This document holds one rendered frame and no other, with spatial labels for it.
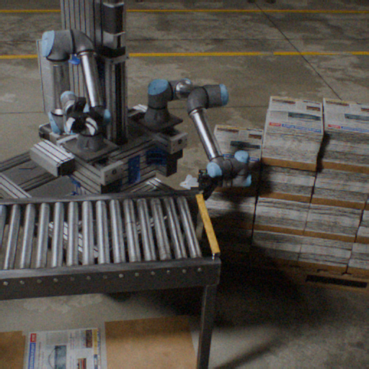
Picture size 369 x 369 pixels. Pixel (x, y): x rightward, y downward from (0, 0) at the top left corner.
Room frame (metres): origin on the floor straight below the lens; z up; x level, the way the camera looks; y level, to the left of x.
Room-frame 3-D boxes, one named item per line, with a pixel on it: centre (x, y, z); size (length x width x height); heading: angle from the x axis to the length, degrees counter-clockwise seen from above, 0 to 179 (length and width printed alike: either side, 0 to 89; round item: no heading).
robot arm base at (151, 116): (2.98, 0.19, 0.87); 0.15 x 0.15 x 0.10
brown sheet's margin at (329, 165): (2.66, -0.85, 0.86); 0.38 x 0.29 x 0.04; 171
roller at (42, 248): (1.87, 0.61, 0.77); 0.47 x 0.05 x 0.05; 11
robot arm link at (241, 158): (2.40, -0.27, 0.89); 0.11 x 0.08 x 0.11; 119
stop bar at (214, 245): (2.00, -0.11, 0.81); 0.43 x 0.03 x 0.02; 11
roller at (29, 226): (1.86, 0.67, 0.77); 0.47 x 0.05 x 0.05; 11
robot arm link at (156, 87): (2.98, 0.18, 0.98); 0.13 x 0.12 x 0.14; 119
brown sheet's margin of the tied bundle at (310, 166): (2.55, -0.54, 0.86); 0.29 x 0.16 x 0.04; 81
